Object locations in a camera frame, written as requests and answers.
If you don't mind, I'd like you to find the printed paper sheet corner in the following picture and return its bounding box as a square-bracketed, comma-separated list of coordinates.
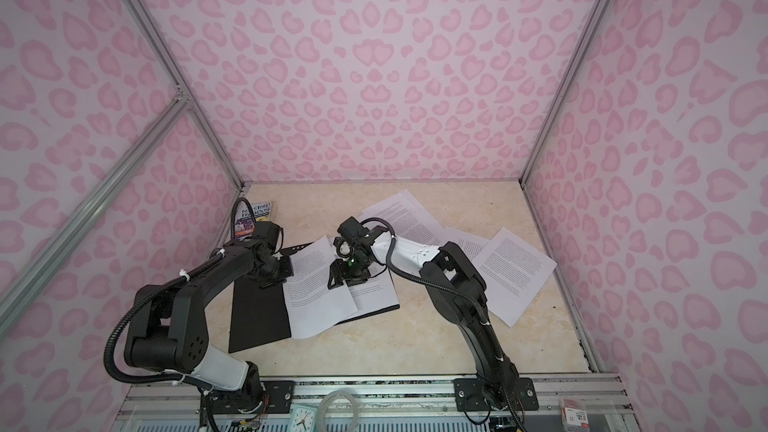
[345, 272, 400, 322]

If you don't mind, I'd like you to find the grey and black file folder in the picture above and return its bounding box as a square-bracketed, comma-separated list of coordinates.
[228, 237, 400, 353]

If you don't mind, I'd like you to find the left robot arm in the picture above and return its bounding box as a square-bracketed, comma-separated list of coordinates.
[103, 241, 293, 414]

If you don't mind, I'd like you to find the colourful paperback book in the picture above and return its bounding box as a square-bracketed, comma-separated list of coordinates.
[232, 200, 273, 239]

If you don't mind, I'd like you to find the clear tube loop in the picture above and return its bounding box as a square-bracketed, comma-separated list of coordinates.
[315, 389, 361, 432]

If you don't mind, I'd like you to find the small teal clock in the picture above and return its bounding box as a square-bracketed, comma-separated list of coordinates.
[287, 404, 317, 432]

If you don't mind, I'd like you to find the red white label box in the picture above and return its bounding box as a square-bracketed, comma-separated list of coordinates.
[560, 397, 591, 432]

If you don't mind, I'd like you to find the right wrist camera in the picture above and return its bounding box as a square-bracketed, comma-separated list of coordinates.
[337, 217, 377, 248]

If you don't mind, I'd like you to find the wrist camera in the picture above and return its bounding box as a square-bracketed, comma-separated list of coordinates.
[337, 217, 377, 248]
[251, 221, 283, 253]

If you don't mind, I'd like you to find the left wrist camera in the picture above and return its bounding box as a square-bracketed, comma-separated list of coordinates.
[251, 221, 283, 253]

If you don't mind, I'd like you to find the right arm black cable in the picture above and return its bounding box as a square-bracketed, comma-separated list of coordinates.
[359, 217, 490, 325]

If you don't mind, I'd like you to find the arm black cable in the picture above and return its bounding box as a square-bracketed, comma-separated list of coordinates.
[359, 217, 490, 325]
[103, 196, 259, 386]

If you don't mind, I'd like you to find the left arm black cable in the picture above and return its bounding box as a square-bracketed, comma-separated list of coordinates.
[103, 196, 259, 386]

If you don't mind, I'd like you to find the aluminium diagonal frame bar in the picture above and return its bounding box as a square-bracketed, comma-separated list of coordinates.
[1, 93, 188, 337]

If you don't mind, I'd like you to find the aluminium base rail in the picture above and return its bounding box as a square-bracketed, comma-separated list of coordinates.
[113, 373, 640, 432]

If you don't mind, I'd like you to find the aluminium corner post left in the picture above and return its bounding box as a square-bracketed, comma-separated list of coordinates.
[122, 0, 246, 192]

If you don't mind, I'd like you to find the aluminium corner post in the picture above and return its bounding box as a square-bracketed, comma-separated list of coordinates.
[519, 0, 615, 191]
[122, 0, 246, 192]

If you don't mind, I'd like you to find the aluminium corner post right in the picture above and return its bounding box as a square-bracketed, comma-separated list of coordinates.
[519, 0, 615, 191]

